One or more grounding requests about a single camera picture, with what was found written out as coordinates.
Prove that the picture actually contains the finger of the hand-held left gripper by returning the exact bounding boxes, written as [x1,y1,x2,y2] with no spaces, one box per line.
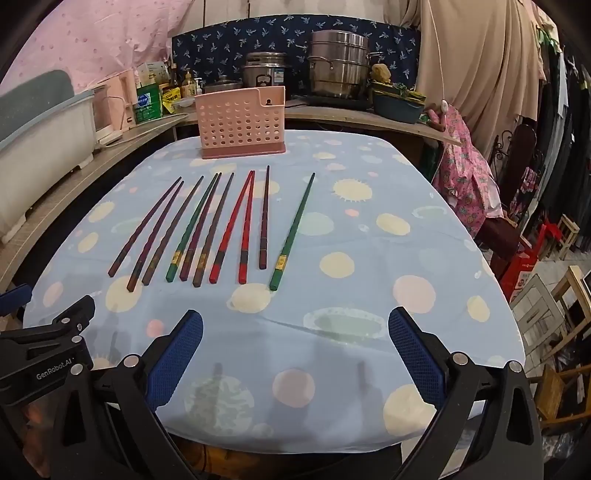
[0,294,97,357]
[0,283,34,317]

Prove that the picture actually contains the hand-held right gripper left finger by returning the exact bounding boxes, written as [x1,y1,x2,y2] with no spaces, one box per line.
[28,310,205,480]

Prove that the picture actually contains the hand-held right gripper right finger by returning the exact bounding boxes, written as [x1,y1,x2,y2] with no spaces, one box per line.
[388,307,546,480]

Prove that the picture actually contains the brown chopstick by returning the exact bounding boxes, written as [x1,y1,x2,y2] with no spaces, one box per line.
[192,172,235,288]
[142,175,205,286]
[127,181,185,292]

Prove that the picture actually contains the green chopstick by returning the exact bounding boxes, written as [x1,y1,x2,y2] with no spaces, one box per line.
[165,173,219,283]
[269,172,317,291]

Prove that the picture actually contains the maroon chopstick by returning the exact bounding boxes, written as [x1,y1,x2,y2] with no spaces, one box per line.
[179,172,223,282]
[259,165,271,270]
[108,176,182,278]

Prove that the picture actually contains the red chopstick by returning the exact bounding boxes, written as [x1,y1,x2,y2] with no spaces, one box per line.
[209,170,254,284]
[238,171,256,284]

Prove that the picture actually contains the pink perforated chopstick holder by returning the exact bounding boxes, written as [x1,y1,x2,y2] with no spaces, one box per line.
[195,86,287,160]

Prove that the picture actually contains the blue dotted tablecloth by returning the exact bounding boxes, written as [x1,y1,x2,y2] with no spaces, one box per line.
[22,130,527,455]

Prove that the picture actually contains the red plastic stool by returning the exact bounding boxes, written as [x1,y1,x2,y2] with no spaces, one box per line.
[499,222,561,301]

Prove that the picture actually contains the wooden stool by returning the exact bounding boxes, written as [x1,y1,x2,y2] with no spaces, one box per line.
[549,265,591,342]
[531,364,591,425]
[551,215,580,261]

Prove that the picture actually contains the white and blue appliance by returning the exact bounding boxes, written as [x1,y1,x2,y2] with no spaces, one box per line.
[0,69,98,245]

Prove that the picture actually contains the pink floral garment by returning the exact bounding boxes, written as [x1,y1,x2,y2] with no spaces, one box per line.
[436,104,504,241]

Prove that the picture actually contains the white blender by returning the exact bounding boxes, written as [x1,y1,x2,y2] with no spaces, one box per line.
[92,85,123,144]

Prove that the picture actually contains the pink electric kettle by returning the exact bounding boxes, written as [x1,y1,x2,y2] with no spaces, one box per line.
[108,74,138,132]

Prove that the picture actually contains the green tin can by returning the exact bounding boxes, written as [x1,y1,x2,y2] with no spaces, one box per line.
[134,84,163,123]

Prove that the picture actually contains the stacked plastic bowls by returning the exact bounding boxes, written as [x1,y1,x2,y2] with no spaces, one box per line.
[372,90,426,124]

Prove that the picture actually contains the grey kitchen counter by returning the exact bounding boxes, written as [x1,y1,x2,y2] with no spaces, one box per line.
[175,99,465,148]

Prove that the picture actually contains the yellow snack packet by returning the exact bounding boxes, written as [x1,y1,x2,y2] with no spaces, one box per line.
[161,88,183,114]

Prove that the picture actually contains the white carton box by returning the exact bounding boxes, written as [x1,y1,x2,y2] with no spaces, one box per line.
[136,62,169,86]

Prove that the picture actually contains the black induction cooker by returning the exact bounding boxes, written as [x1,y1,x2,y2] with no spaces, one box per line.
[286,95,375,112]

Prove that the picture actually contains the dark hanging clothes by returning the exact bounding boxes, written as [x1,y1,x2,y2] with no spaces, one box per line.
[536,28,591,241]

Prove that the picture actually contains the pink dotted curtain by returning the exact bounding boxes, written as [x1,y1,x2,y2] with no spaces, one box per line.
[9,0,195,93]

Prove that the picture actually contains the small pot with glass lid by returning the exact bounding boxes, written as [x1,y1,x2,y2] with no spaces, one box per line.
[203,78,243,95]

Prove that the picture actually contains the silver rice cooker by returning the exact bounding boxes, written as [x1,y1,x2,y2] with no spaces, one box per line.
[240,52,293,88]

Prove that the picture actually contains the stacked steel steamer pot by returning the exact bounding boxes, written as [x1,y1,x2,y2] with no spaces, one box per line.
[307,30,384,100]

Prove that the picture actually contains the beige hanging curtain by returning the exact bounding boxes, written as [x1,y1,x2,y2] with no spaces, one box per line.
[402,0,559,153]

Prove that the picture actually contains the navy floral cloth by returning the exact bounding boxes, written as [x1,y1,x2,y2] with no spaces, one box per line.
[172,14,421,100]

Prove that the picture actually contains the white pull cord switch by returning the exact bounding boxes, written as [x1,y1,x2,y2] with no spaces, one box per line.
[427,0,451,116]

